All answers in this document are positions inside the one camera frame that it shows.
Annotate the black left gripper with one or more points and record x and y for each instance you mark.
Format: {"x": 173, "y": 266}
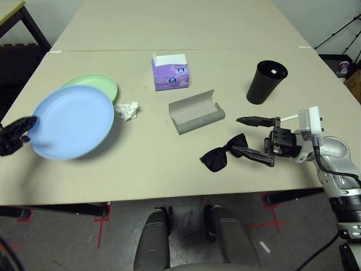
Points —
{"x": 8, "y": 139}

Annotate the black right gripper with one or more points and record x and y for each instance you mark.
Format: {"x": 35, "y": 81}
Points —
{"x": 283, "y": 141}

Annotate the black sunglasses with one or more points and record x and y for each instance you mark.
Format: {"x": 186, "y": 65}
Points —
{"x": 215, "y": 161}

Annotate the blue plastic plate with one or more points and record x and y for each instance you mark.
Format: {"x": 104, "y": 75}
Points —
{"x": 73, "y": 121}

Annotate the grey glasses case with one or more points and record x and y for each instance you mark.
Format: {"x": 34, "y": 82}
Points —
{"x": 194, "y": 115}

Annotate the white tissue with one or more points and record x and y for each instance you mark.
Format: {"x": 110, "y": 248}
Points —
{"x": 128, "y": 110}

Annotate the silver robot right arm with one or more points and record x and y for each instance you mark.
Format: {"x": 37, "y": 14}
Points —
{"x": 335, "y": 158}

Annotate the white pen blue cap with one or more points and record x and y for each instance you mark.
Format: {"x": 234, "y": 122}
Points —
{"x": 289, "y": 118}

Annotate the black plastic cup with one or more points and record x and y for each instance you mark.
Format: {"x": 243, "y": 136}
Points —
{"x": 263, "y": 84}

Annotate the black foam floor mat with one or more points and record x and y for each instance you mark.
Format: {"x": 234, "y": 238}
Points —
{"x": 14, "y": 65}

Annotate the green plastic plate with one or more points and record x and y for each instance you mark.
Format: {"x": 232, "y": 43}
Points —
{"x": 93, "y": 80}

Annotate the red tape mark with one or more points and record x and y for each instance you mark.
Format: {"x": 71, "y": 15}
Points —
{"x": 100, "y": 226}
{"x": 268, "y": 224}

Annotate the grey robot right leg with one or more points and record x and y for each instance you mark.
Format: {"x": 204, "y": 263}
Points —
{"x": 231, "y": 237}

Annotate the grey robot leg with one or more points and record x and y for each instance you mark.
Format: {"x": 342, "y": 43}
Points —
{"x": 152, "y": 242}
{"x": 231, "y": 237}

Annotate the purple tissue pack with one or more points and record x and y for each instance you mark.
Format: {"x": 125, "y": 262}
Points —
{"x": 169, "y": 76}

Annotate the short white tape strip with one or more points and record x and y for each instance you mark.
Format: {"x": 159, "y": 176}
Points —
{"x": 265, "y": 247}

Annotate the purple white paper cup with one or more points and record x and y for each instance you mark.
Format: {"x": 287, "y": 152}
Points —
{"x": 344, "y": 67}

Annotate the brown cardboard box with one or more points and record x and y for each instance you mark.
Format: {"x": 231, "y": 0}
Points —
{"x": 354, "y": 83}

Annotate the grey robot waist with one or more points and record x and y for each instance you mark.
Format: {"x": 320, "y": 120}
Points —
{"x": 214, "y": 267}

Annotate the black tripod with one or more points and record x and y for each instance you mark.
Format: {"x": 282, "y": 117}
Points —
{"x": 344, "y": 28}

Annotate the grey robot left leg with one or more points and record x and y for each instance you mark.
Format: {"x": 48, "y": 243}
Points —
{"x": 152, "y": 242}

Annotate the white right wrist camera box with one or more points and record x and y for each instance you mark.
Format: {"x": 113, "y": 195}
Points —
{"x": 310, "y": 118}

